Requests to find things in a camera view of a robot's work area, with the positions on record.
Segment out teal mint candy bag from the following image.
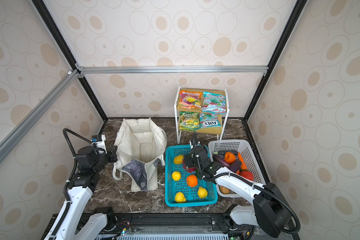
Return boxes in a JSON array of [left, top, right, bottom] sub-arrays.
[[202, 92, 227, 115]]

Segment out white plastic basket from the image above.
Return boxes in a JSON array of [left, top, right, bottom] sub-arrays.
[[208, 139, 266, 204]]

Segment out black corner frame post left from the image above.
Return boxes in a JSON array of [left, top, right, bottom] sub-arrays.
[[32, 0, 108, 123]]

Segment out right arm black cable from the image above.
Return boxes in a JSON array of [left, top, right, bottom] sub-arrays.
[[191, 131, 301, 235]]

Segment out white wire wooden shelf rack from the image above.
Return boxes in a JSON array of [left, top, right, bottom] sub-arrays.
[[173, 85, 230, 145]]

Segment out red tomato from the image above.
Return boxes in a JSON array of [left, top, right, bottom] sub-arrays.
[[240, 170, 254, 181]]

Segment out yellow lemon bottom right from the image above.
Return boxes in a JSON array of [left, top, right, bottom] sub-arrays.
[[198, 187, 208, 199]]

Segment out black corner frame post right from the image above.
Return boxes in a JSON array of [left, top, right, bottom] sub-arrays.
[[244, 0, 308, 123]]

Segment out silver aluminium crossbar back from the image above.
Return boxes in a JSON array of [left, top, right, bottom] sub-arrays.
[[79, 66, 268, 74]]

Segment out orange carrot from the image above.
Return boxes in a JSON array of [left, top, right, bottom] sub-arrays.
[[238, 152, 248, 171]]

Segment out green lemon candy bag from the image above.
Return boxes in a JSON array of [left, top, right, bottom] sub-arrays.
[[179, 112, 200, 131]]

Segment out cream canvas grocery bag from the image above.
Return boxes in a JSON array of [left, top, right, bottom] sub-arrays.
[[112, 118, 167, 192]]

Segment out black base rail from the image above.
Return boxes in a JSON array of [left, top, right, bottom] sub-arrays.
[[41, 212, 301, 240]]

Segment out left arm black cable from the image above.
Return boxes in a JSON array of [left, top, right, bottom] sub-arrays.
[[62, 128, 93, 193]]

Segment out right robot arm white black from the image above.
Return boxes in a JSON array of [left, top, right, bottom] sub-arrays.
[[183, 143, 301, 238]]

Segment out yellow lemon upper left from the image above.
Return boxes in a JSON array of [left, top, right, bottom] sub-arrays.
[[174, 155, 184, 165]]

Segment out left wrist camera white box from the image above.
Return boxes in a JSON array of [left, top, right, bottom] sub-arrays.
[[91, 135, 107, 154]]

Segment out yellow lemon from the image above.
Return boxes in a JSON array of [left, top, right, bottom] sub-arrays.
[[175, 192, 187, 203], [198, 187, 208, 199], [171, 171, 182, 181], [174, 155, 184, 165]]

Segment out purple eggplant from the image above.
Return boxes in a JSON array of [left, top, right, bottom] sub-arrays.
[[230, 160, 242, 174], [213, 154, 231, 169]]

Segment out orange tangerine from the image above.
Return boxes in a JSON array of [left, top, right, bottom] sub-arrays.
[[186, 175, 198, 188]]

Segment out pink dragon fruit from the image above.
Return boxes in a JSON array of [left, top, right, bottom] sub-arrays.
[[183, 161, 197, 173]]

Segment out yellow lemon bottom left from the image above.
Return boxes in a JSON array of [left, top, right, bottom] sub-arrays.
[[175, 192, 187, 203]]

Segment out yellow lemon middle left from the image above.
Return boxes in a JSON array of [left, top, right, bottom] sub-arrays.
[[171, 171, 182, 181]]

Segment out black corner frame post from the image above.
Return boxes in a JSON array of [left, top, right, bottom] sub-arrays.
[[32, 0, 108, 123], [244, 0, 308, 123]]

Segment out silver aluminium crossbar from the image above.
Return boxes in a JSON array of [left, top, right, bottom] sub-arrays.
[[0, 70, 79, 164], [79, 66, 268, 74]]

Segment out silver aluminium crossbar left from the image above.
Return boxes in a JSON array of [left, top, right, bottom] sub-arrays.
[[0, 70, 79, 164]]

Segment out teal Fox's candy bag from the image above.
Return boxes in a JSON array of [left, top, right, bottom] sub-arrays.
[[200, 112, 221, 129]]

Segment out orange bell pepper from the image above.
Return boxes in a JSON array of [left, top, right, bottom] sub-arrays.
[[224, 152, 236, 164]]

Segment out teal plastic basket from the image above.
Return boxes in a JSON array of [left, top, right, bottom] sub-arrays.
[[165, 145, 218, 207]]

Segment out orange fruit candy bag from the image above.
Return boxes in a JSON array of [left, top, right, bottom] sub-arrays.
[[178, 91, 202, 110]]

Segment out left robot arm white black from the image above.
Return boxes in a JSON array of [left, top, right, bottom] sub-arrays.
[[45, 146, 118, 240]]

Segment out brown potato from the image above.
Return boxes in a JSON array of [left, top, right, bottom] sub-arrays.
[[219, 186, 231, 195]]

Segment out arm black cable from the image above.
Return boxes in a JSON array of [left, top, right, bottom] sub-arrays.
[[191, 131, 301, 235], [62, 128, 93, 193]]

